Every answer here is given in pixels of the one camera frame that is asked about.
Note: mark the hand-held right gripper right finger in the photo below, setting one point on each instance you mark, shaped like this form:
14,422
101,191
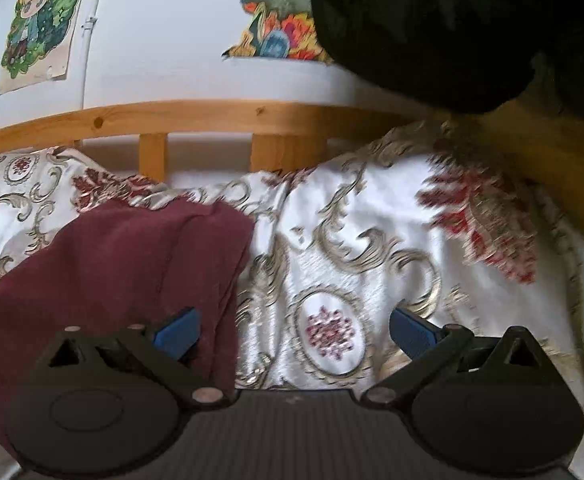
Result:
412,332

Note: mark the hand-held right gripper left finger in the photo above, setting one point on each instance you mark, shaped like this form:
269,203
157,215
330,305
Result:
178,334

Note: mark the maroon shirt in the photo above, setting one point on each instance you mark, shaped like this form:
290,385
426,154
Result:
122,270

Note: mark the floral white bedspread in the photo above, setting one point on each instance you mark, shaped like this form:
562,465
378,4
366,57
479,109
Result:
362,240

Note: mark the black cloth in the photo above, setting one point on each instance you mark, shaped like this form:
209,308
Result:
452,25

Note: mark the wooden bed frame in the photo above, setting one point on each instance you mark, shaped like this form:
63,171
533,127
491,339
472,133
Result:
212,120

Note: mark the colourful cartoon wall poster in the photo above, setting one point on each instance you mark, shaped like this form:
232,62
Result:
277,15

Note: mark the cartoon figure wall poster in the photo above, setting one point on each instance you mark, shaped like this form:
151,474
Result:
39,20

